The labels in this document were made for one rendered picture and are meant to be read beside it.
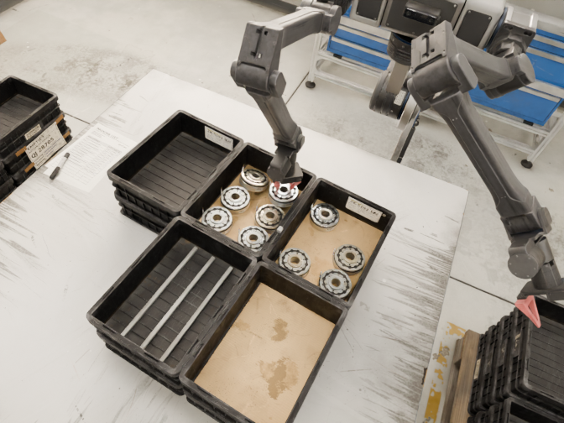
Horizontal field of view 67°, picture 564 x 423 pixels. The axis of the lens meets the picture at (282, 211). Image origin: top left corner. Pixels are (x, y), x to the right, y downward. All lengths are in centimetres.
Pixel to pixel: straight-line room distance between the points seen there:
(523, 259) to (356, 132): 227
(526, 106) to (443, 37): 232
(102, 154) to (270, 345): 107
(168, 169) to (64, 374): 75
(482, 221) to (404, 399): 170
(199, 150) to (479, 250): 179
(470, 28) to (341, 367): 105
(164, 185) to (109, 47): 233
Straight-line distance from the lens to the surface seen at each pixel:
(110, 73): 354
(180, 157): 168
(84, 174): 186
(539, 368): 199
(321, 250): 145
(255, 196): 155
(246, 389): 125
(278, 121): 112
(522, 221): 106
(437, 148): 325
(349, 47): 319
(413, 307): 160
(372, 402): 144
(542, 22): 293
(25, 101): 262
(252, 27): 96
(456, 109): 91
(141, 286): 139
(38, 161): 248
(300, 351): 129
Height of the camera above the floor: 204
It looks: 53 degrees down
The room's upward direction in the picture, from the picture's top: 10 degrees clockwise
